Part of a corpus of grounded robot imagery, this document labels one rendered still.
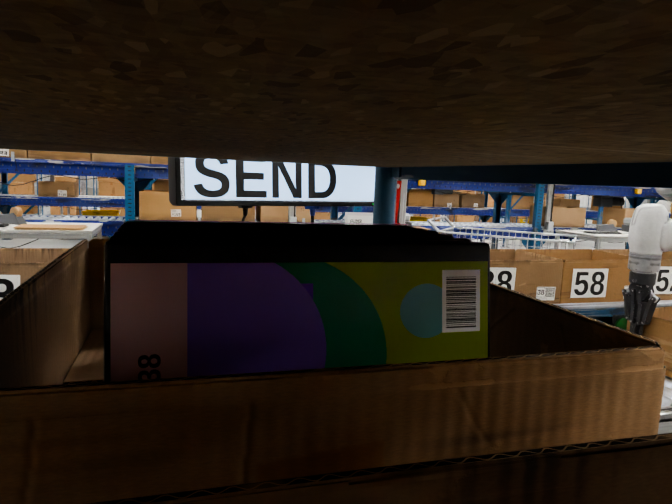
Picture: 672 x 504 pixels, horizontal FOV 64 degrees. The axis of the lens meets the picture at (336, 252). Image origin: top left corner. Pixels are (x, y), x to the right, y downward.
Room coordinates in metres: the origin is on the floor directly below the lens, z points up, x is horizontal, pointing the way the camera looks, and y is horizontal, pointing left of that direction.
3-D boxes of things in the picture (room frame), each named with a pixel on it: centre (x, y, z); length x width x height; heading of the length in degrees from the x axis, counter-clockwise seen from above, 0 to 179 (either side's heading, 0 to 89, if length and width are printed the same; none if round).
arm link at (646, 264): (1.68, -0.97, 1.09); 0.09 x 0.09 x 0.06
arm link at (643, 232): (1.68, -0.98, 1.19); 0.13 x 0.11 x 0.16; 90
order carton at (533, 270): (2.02, -0.60, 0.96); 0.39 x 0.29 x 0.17; 107
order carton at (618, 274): (2.14, -0.97, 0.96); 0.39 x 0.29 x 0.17; 107
